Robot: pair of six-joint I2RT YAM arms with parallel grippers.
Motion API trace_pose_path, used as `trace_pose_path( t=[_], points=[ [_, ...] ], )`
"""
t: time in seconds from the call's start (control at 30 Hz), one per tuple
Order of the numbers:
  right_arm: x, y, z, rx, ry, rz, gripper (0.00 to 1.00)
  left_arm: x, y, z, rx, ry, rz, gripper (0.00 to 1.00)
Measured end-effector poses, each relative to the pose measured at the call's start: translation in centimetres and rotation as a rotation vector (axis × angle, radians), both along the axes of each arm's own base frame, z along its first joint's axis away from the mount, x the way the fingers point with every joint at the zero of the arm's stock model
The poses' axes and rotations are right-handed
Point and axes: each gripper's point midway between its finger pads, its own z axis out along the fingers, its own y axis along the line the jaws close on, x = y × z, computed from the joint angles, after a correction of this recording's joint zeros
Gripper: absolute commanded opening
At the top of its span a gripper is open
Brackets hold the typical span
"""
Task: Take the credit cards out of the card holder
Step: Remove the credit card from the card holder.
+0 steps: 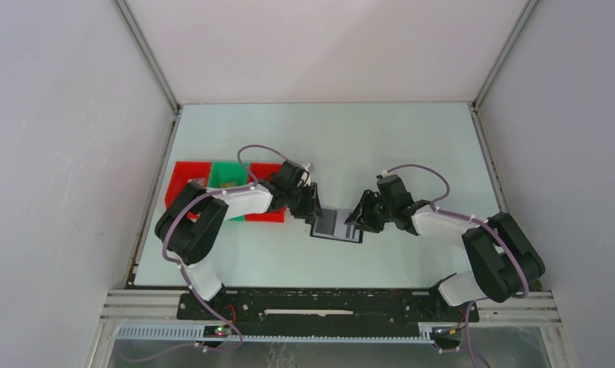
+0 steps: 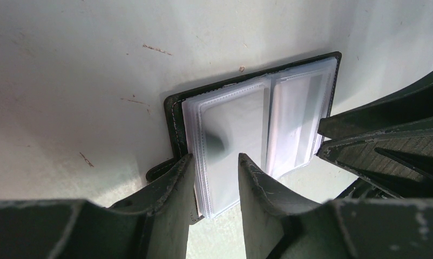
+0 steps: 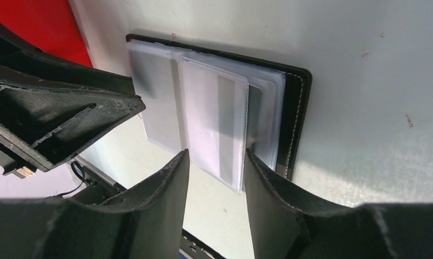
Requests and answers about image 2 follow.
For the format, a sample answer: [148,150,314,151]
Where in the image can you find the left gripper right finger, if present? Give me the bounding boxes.
[238,153,433,258]

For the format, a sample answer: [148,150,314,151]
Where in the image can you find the black leather card holder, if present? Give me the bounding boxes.
[146,51,342,224]

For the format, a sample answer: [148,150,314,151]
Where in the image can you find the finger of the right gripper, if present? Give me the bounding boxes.
[317,123,433,199]
[318,71,433,139]

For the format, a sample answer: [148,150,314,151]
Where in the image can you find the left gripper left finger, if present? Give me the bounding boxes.
[0,154,194,258]

